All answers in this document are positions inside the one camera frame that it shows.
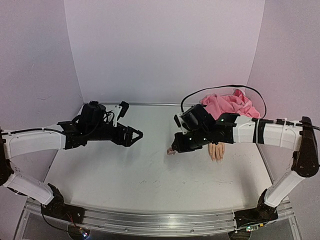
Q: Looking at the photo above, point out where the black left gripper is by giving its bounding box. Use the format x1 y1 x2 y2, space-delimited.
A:
88 123 145 148

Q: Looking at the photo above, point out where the pink nail polish bottle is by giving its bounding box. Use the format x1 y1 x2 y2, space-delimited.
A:
166 147 178 156

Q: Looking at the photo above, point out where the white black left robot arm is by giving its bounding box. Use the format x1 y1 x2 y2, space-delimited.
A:
0 101 143 224

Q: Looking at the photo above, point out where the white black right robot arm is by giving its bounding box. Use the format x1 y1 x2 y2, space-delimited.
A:
171 104 320 229

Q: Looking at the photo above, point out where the mannequin hand with long nails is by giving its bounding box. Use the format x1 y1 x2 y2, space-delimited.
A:
208 142 225 163

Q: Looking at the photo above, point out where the pink zip hoodie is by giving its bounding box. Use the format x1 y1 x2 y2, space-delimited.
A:
199 89 261 120

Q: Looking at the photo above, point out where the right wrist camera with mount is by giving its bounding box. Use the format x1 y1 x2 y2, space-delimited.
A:
173 114 188 135

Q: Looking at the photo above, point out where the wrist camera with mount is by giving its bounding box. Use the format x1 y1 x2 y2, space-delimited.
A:
173 114 188 135
111 101 130 127

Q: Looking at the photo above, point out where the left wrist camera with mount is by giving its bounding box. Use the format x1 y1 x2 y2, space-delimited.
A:
111 101 130 127

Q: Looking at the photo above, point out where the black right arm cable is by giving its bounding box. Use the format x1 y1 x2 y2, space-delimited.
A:
180 85 268 120

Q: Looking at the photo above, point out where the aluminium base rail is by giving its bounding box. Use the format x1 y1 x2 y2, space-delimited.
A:
14 198 301 240

